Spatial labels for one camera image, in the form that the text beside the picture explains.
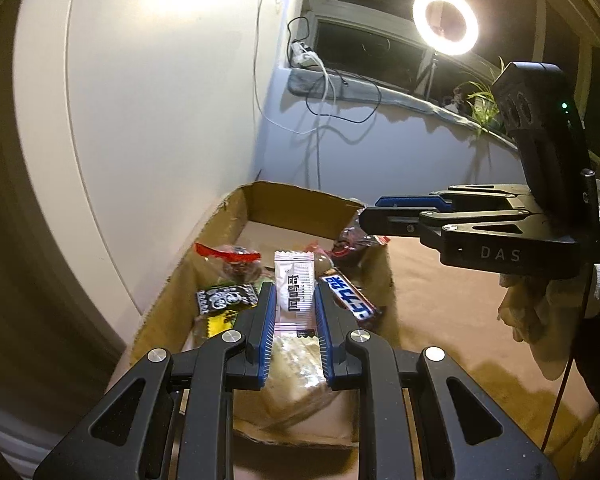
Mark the black white snack packet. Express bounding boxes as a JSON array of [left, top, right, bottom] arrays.
[[196, 284, 258, 315]]

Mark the pink white snack packet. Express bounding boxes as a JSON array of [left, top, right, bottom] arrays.
[[274, 250, 315, 337]]

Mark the right gloved hand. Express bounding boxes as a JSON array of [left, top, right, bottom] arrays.
[[498, 263, 600, 380]]

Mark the yellow wrapped candy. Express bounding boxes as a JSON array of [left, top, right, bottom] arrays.
[[207, 309, 238, 339]]

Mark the dark jujube red packet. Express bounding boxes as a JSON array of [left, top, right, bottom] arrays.
[[329, 226, 390, 268]]

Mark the snickers bar in box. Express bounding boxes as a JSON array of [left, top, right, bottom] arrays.
[[320, 270, 381, 324]]

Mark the bagged white bread loaf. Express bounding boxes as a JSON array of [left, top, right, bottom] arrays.
[[189, 259, 347, 430]]

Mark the red wrapped candy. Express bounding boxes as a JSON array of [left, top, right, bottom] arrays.
[[194, 242, 262, 283]]

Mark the green potted plant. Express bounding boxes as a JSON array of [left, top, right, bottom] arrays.
[[458, 58, 506, 134]]

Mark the brown cardboard box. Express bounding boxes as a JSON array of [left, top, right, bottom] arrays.
[[121, 182, 399, 448]]

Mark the grey windowsill cloth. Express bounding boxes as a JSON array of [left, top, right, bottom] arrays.
[[287, 67, 518, 152]]

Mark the white power strip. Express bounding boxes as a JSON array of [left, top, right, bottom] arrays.
[[289, 41, 322, 67]]

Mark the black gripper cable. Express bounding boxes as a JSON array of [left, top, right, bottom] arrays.
[[540, 263, 592, 453]]

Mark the white cable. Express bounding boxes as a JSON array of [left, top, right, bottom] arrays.
[[251, 0, 339, 191]]

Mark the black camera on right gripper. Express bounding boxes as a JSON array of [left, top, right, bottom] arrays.
[[491, 62, 592, 230]]

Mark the white ring light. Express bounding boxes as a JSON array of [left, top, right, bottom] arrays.
[[412, 0, 479, 56]]

